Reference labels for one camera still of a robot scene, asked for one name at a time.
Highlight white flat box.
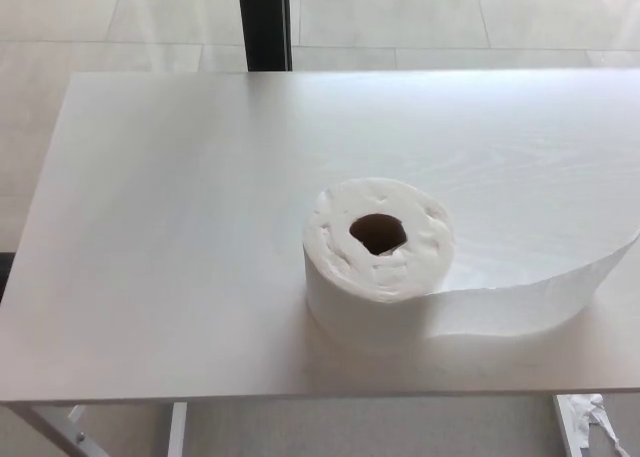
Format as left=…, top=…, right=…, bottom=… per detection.
left=551, top=393, right=592, bottom=457

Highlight upright white table leg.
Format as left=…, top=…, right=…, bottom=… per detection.
left=166, top=402, right=189, bottom=457

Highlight black vertical post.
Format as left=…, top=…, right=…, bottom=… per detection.
left=236, top=0, right=294, bottom=73

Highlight crumpled white paper scraps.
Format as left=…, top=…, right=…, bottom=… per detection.
left=573, top=392, right=633, bottom=457

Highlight slanted white table brace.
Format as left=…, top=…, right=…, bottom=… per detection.
left=0, top=401, right=92, bottom=457

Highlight white toilet paper roll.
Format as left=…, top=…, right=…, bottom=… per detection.
left=301, top=176, right=640, bottom=342

